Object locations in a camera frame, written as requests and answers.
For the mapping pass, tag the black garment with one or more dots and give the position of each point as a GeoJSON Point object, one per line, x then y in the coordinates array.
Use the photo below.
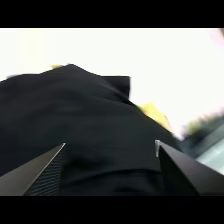
{"type": "Point", "coordinates": [83, 116]}

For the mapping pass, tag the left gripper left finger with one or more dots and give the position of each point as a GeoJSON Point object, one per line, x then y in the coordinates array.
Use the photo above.
{"type": "Point", "coordinates": [30, 178]}

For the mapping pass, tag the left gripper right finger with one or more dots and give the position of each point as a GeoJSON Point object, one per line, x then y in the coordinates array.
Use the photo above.
{"type": "Point", "coordinates": [190, 176]}

